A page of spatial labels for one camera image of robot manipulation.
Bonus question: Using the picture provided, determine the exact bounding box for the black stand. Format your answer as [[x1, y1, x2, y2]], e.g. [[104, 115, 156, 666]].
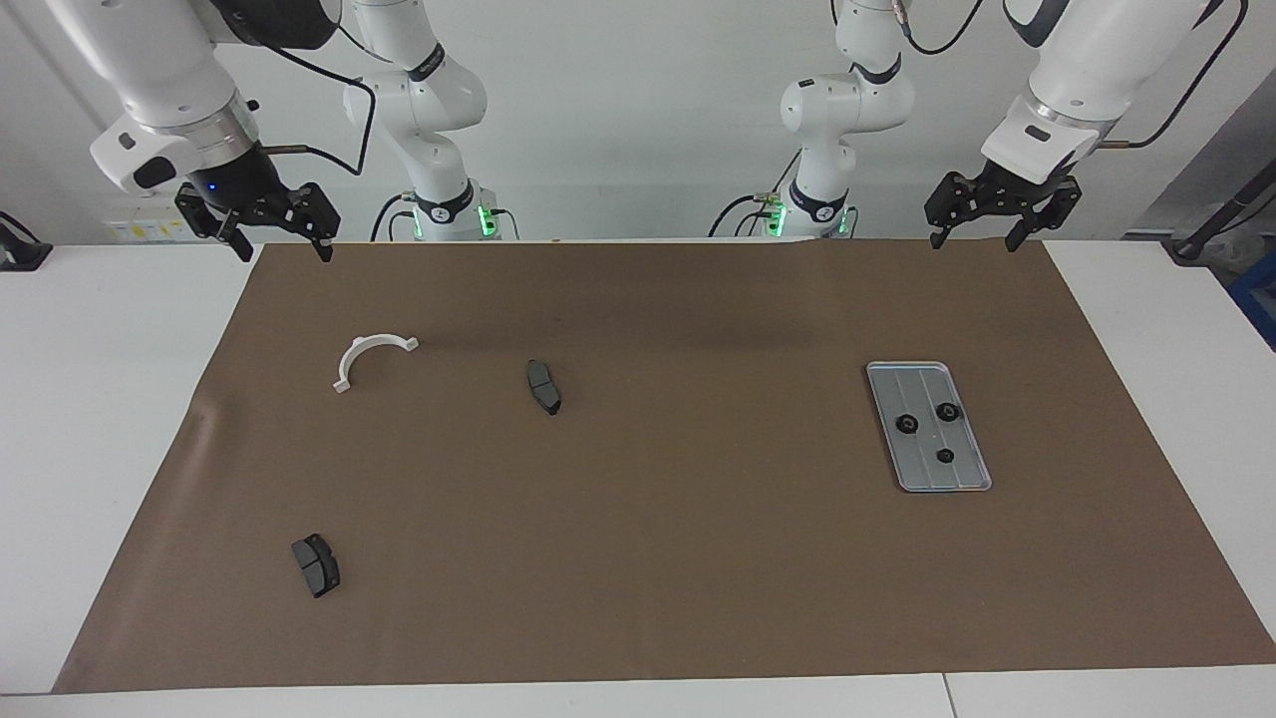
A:
[[1161, 165, 1276, 268]]

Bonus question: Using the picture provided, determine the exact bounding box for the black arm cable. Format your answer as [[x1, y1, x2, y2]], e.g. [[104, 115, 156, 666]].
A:
[[892, 0, 1252, 151], [214, 0, 378, 179]]

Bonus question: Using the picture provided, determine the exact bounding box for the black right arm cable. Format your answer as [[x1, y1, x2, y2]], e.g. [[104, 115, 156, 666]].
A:
[[214, 0, 378, 179]]

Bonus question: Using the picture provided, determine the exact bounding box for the grey slanted panel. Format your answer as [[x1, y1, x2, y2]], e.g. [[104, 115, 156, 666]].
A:
[[1124, 68, 1276, 240]]

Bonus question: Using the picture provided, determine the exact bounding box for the blue box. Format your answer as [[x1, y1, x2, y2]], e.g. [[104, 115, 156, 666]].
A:
[[1228, 261, 1276, 352]]

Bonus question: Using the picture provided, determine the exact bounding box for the black table clamp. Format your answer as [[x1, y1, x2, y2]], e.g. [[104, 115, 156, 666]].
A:
[[0, 211, 53, 272]]

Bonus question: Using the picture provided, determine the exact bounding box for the white curved plastic bracket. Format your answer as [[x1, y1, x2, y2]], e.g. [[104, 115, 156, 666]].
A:
[[332, 334, 421, 394]]

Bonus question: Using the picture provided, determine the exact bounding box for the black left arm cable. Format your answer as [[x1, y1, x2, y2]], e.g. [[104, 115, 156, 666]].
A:
[[892, 0, 1252, 151]]

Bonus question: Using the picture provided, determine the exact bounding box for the brown table mat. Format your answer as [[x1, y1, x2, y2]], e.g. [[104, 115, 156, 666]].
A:
[[52, 239, 1276, 694]]

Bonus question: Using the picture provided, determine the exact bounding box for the grey metal tray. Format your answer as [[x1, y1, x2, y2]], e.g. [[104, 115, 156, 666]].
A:
[[865, 361, 994, 494]]

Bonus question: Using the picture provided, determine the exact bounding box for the dark grey brake pad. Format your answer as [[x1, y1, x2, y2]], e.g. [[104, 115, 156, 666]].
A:
[[525, 359, 563, 417], [291, 534, 341, 599]]

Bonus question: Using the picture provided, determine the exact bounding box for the black base cable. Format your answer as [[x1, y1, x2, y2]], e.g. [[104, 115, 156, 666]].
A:
[[371, 194, 415, 242], [710, 148, 803, 238]]

